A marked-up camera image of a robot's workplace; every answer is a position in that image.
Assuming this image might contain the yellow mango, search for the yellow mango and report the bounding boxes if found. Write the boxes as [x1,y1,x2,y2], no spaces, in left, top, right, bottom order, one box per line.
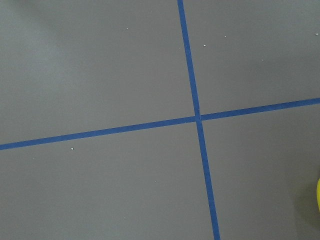
[316,178,320,212]

